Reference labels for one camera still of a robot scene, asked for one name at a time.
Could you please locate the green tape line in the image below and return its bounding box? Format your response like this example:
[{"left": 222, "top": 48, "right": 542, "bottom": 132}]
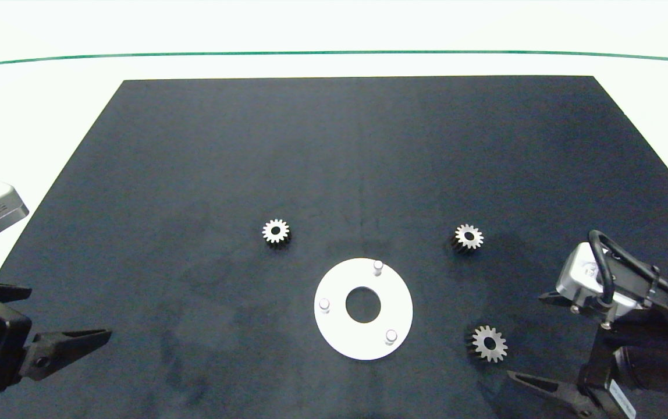
[{"left": 0, "top": 49, "right": 668, "bottom": 69}]

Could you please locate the round white pin plate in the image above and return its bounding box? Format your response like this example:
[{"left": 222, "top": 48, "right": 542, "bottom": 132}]
[{"left": 314, "top": 258, "right": 414, "bottom": 361}]

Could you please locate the dark rectangular mat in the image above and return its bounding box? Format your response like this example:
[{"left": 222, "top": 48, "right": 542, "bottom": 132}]
[{"left": 0, "top": 76, "right": 668, "bottom": 419}]

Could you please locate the small steel planetary gear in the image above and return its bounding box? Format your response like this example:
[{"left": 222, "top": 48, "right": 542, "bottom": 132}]
[
  {"left": 262, "top": 218, "right": 292, "bottom": 248},
  {"left": 452, "top": 223, "right": 485, "bottom": 255},
  {"left": 466, "top": 325, "right": 509, "bottom": 364}
]

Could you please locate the black camera cable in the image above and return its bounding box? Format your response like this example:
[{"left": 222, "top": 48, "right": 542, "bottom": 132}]
[{"left": 588, "top": 230, "right": 668, "bottom": 310}]

